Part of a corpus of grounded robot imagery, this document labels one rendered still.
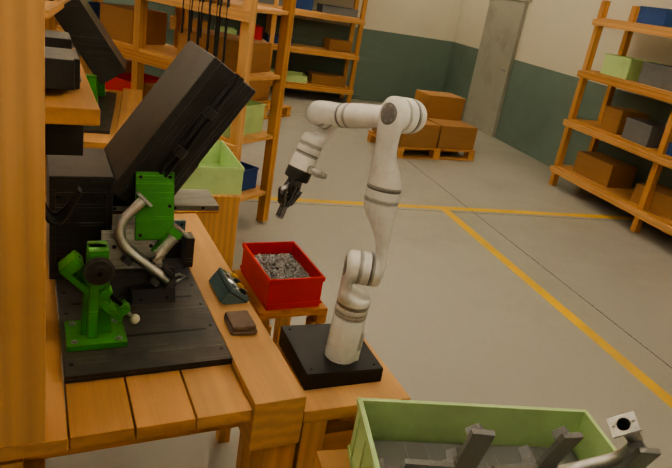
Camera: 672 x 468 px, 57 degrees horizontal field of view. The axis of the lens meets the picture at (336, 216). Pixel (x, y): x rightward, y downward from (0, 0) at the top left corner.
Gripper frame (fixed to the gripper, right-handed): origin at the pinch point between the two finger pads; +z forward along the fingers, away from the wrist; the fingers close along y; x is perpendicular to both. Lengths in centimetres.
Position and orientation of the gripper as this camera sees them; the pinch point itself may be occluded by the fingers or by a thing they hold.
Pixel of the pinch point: (281, 212)
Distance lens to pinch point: 186.6
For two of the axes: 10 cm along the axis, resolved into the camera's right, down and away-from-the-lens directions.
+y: -3.3, -0.2, -9.5
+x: 8.5, 4.3, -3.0
